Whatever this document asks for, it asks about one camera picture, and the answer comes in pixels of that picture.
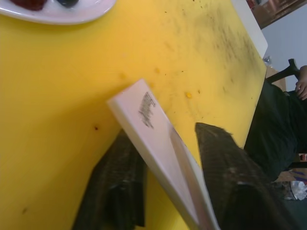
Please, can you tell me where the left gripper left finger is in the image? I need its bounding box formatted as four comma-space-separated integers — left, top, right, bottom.
71, 129, 148, 230

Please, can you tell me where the bystander bare hand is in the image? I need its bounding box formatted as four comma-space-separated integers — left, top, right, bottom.
295, 65, 307, 101

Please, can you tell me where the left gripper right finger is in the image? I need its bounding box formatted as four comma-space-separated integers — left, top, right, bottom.
195, 122, 301, 230

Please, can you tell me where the crumpled clear plastic bag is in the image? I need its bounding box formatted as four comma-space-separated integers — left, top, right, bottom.
288, 180, 307, 201

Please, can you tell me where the brown wooden shelf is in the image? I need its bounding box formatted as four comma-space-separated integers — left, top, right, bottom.
246, 0, 307, 28

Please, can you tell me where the black chair armrest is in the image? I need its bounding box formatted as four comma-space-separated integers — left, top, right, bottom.
265, 58, 301, 83

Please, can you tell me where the white matchbox with black strip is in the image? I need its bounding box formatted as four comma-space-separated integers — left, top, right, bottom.
106, 78, 222, 230

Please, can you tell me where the blueberry on plate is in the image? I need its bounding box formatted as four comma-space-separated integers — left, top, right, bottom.
55, 0, 80, 9

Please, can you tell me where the person in black clothes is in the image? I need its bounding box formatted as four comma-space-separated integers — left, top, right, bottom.
244, 80, 307, 181

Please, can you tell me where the raspberry on plate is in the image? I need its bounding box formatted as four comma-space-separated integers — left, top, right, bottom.
9, 0, 47, 12

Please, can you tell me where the yellow mat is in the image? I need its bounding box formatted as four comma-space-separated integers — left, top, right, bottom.
0, 0, 268, 230

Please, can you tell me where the white round plate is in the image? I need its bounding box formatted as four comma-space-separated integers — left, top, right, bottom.
0, 0, 117, 26

